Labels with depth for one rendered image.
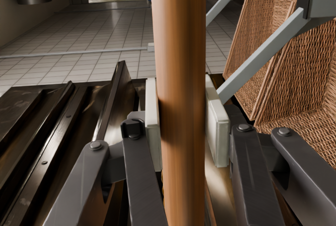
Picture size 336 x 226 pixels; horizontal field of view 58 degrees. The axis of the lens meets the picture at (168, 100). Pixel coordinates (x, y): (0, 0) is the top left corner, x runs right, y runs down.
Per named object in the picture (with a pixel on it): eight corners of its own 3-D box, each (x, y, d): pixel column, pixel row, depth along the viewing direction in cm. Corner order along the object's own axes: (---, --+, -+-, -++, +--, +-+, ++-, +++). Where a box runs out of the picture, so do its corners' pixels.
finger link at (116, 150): (149, 183, 15) (87, 188, 15) (149, 130, 19) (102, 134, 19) (146, 158, 14) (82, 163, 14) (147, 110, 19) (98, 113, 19)
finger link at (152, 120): (163, 172, 17) (149, 173, 17) (159, 113, 23) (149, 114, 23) (159, 124, 15) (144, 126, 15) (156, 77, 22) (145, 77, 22)
